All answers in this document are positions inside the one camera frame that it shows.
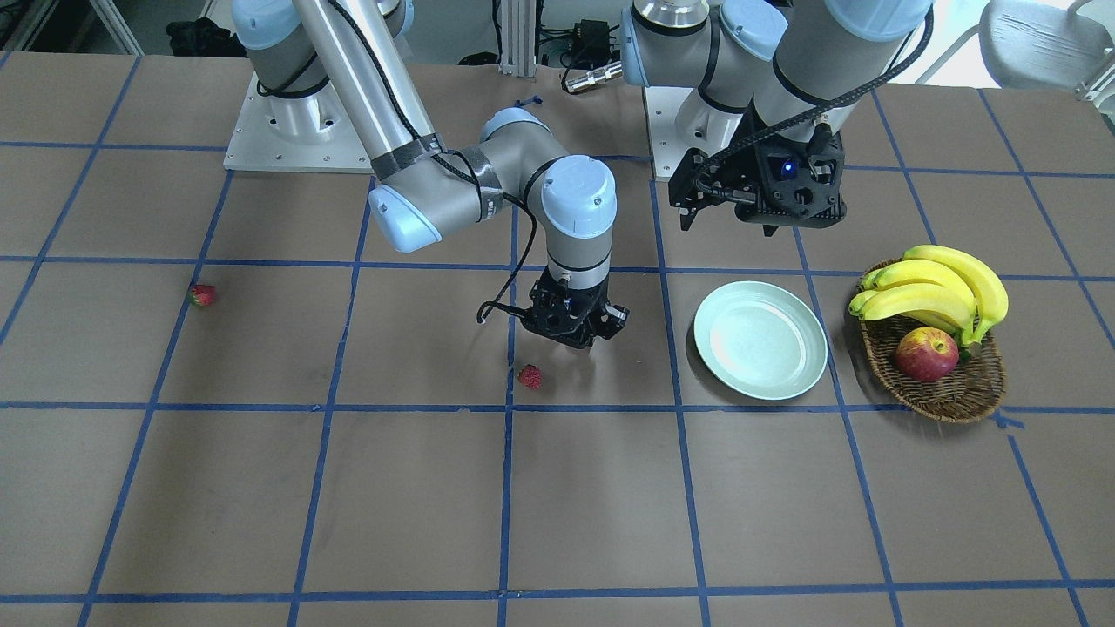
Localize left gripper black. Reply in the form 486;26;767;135
737;120;847;238

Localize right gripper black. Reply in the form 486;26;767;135
521;270;612;349

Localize red strawberry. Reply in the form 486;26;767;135
188;283;219;308
517;364;544;390

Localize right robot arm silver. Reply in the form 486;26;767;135
224;1;628;348

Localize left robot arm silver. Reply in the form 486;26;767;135
618;1;935;235

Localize pale green plate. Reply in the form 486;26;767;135
694;280;828;401

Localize yellow banana bunch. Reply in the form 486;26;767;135
849;245;1010;348

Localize red apple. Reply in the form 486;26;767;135
895;327;959;382

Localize silver cylinder connector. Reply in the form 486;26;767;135
562;61;624;95

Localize wicker basket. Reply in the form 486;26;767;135
849;245;1009;423

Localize grey chair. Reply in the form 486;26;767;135
976;1;1112;91

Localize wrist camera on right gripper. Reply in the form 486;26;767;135
594;302;630;339

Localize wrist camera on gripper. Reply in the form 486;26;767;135
668;147;758;232
594;302;630;339

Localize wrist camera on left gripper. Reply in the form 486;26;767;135
668;147;758;232

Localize aluminium frame post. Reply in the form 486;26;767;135
497;0;540;79

